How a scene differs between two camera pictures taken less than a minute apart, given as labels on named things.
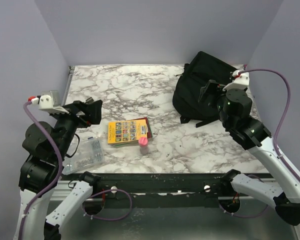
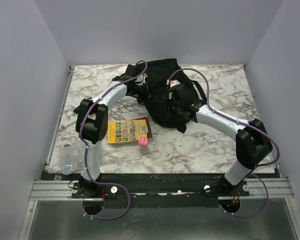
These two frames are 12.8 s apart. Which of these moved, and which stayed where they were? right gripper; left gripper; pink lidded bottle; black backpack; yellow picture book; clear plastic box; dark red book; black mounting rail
Moved: right gripper; left gripper; black backpack
Stayed: yellow picture book; dark red book; clear plastic box; pink lidded bottle; black mounting rail
